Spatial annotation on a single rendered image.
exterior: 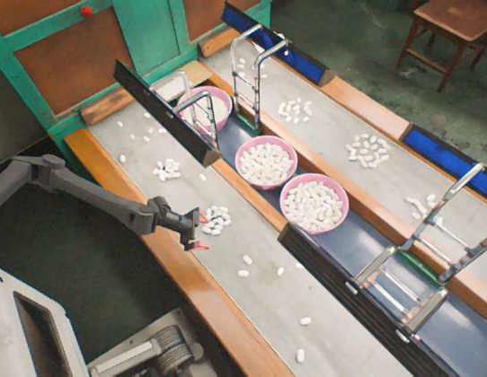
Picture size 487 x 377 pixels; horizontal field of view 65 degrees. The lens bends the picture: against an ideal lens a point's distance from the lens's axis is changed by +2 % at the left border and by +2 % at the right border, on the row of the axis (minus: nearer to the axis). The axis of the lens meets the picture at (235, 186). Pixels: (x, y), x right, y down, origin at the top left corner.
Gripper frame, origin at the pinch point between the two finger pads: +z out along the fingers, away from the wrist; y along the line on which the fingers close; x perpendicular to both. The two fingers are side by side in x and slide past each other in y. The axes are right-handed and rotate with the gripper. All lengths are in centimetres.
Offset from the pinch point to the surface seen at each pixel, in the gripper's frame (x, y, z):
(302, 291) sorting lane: 13.6, 16.1, 33.4
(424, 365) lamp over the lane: 52, 45, 19
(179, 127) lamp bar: 6.2, -33.0, -19.0
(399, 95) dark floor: 45, -148, 155
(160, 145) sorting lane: -29, -55, -2
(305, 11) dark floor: 4, -263, 121
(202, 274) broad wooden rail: -12.0, 8.5, 9.2
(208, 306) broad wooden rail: -10.2, 20.1, 10.5
